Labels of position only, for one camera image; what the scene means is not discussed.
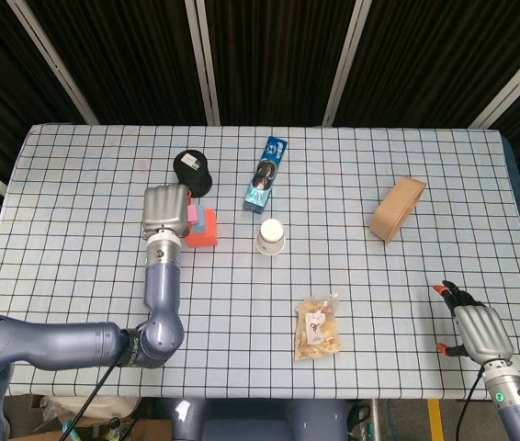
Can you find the metal table leg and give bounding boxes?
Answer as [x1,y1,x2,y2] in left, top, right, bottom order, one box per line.
[369,398,383,441]

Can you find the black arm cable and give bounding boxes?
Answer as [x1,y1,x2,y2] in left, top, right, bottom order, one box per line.
[64,362,121,441]
[452,367,486,441]

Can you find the blue cookie box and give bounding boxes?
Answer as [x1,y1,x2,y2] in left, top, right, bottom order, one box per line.
[242,136,288,215]

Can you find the black mesh pen holder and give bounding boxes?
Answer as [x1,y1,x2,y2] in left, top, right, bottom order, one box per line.
[172,149,214,199]

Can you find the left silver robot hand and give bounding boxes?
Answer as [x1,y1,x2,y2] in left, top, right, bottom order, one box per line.
[141,185,195,238]

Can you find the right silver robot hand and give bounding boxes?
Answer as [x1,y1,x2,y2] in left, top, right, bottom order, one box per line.
[432,279,516,367]

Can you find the white plastic bag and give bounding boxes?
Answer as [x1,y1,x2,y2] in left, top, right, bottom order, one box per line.
[39,395,141,426]

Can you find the blue checkered tablecloth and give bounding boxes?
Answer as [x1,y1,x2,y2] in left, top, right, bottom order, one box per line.
[0,122,520,400]

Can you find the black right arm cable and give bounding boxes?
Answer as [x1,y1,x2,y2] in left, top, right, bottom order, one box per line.
[452,367,486,441]

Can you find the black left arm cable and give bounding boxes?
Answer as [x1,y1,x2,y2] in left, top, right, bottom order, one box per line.
[64,362,121,441]

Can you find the white paper cup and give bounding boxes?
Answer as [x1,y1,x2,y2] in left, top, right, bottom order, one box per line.
[254,219,287,255]

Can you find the clear snack bag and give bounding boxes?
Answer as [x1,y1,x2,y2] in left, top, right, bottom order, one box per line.
[293,293,342,363]

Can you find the grey-blue robot torso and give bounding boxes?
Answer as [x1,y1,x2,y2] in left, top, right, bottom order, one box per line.
[171,398,351,441]

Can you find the red foam cube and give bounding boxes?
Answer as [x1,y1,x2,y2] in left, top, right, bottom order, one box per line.
[184,208,220,249]

